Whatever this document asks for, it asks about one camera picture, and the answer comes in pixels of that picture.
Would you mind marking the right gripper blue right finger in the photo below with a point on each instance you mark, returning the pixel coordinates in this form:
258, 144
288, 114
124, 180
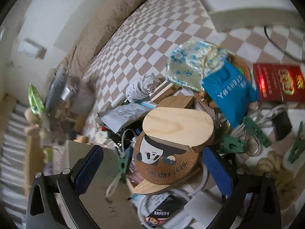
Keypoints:
221, 170

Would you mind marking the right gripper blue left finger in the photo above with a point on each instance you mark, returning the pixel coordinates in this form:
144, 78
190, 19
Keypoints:
85, 169

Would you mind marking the oval wooden board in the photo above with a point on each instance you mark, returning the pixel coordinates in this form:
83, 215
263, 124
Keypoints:
187, 129

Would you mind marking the green clothespin left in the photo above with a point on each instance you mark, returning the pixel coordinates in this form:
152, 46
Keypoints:
123, 160

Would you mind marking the green clothespin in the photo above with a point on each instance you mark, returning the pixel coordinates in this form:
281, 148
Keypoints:
255, 130
123, 160
298, 147

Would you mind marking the safety label card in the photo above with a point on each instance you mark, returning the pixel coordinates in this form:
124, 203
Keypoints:
164, 211

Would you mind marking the white printed paper packet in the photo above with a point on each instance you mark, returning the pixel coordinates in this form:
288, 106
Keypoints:
122, 116

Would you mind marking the panda cork coaster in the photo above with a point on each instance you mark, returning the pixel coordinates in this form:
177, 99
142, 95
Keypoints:
162, 164

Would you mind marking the beige wooden shelf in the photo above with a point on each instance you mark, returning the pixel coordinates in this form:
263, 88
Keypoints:
21, 155

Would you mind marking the clear plastic storage bin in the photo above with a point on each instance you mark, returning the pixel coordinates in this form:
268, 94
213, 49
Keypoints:
68, 102

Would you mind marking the black charger block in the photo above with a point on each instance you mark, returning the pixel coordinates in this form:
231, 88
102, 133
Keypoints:
282, 125

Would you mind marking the small wooden square board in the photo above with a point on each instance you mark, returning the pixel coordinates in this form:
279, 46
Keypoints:
179, 101

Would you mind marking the blue printed sachet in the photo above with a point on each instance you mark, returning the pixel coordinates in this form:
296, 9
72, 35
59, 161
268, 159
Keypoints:
231, 91

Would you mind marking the green clothespin right side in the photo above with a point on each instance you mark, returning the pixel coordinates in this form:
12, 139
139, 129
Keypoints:
298, 147

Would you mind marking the crumpled white grey cloth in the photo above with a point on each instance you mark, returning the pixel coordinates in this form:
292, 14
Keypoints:
141, 87

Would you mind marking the harmonica wooden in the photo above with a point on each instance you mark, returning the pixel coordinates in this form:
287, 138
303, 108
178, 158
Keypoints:
164, 90

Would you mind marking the red cigarette box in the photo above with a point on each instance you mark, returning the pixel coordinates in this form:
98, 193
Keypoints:
278, 82

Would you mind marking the floral brocade pouch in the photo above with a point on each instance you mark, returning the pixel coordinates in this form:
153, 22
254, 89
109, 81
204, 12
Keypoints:
192, 61

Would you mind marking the beige fuzzy blanket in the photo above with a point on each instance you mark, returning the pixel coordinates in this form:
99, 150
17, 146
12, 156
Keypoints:
104, 22

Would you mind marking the white flat tray box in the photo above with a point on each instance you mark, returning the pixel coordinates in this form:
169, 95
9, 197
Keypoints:
234, 14

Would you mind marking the wall sign plaque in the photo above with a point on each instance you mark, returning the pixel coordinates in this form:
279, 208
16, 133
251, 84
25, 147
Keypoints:
32, 49

